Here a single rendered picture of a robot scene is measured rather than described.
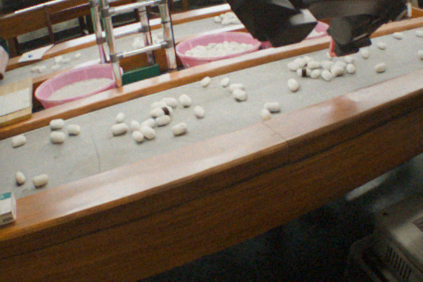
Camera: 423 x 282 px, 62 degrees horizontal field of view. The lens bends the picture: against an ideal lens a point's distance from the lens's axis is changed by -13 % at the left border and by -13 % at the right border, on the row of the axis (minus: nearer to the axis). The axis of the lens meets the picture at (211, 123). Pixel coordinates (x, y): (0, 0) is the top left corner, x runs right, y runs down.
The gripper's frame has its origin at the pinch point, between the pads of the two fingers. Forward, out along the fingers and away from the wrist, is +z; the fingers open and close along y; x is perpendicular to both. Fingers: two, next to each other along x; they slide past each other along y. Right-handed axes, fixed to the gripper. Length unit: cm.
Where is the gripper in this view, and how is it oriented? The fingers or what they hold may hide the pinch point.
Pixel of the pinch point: (331, 53)
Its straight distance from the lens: 96.3
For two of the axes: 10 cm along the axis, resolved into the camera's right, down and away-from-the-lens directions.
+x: 3.6, 9.1, -2.0
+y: -9.0, 2.9, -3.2
